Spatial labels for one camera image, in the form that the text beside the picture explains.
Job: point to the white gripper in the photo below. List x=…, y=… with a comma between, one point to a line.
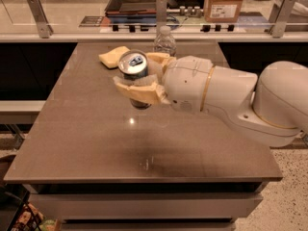
x=187, y=82

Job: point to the Red Bull can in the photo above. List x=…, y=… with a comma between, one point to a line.
x=133, y=66

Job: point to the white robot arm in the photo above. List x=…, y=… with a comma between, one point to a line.
x=271, y=107

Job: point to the clear plastic water bottle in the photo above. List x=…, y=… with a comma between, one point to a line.
x=165, y=42

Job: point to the yellow sponge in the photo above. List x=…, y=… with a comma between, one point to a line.
x=111, y=58

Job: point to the black orange tray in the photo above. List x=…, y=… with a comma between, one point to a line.
x=128, y=7

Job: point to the cardboard box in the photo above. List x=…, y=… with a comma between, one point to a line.
x=222, y=10

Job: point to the brown table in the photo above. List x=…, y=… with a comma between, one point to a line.
x=95, y=163

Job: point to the middle metal bracket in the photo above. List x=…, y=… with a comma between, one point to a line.
x=161, y=14

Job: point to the metal bracket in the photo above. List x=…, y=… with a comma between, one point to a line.
x=279, y=17
x=45, y=30
x=161, y=14

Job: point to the left metal bracket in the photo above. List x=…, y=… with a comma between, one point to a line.
x=45, y=30

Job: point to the right metal bracket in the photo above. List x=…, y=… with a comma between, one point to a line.
x=279, y=17

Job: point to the glass partition rail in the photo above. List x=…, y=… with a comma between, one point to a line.
x=185, y=31

